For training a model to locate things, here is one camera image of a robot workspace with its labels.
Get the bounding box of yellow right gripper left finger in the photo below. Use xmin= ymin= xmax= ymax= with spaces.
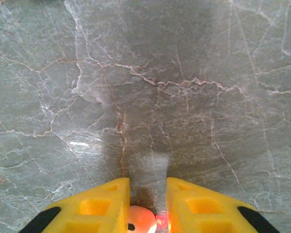
xmin=19 ymin=177 xmax=131 ymax=233

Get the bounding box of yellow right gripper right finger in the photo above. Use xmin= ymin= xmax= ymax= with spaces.
xmin=165 ymin=177 xmax=281 ymax=233

